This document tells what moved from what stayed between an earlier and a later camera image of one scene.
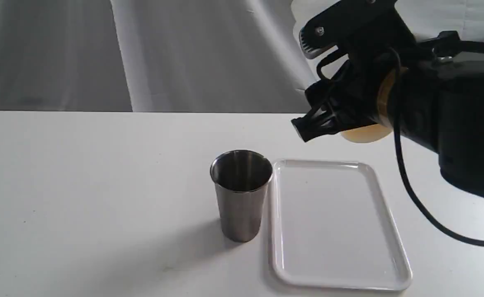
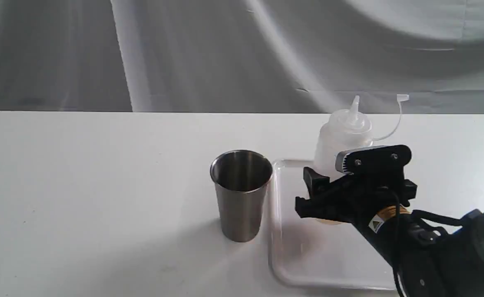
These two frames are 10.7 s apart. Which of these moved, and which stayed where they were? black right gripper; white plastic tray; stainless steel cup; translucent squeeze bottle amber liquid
Moved: black right gripper; translucent squeeze bottle amber liquid
Stayed: stainless steel cup; white plastic tray
